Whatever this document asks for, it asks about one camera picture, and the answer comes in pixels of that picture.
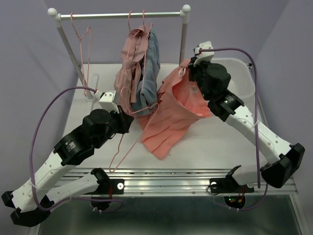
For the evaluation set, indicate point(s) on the pink hanger with dusty garment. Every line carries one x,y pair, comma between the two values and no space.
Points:
133,49

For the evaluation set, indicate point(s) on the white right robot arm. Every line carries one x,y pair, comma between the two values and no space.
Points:
276,159

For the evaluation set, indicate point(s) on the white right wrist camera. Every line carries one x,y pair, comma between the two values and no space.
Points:
202,55

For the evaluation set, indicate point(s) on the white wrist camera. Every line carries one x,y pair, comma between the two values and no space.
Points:
107,100
202,55

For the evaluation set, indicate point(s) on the salmon pink skirt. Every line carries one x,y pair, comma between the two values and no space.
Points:
181,104

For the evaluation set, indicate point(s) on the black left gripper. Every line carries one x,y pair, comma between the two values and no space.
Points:
126,120

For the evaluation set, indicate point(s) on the blue grey garment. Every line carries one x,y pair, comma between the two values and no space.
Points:
146,94

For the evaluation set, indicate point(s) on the white metal clothes rack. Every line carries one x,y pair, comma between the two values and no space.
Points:
58,18

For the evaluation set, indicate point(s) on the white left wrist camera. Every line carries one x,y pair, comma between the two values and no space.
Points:
107,100

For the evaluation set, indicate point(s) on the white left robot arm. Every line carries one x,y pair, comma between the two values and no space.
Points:
34,201

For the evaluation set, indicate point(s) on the white plastic basket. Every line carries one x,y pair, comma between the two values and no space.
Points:
241,83

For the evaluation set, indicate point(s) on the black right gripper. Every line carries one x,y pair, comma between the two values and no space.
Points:
193,68

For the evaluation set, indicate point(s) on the aluminium mounting rail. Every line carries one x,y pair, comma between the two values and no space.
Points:
167,182

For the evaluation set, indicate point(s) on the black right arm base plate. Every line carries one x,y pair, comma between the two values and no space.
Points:
225,185

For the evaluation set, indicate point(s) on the pink hanger with blue garment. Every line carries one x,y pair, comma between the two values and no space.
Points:
147,33

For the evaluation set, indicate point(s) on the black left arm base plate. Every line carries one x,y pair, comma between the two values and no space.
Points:
113,187

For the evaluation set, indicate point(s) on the dusty pink garment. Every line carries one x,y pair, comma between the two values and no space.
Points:
126,82

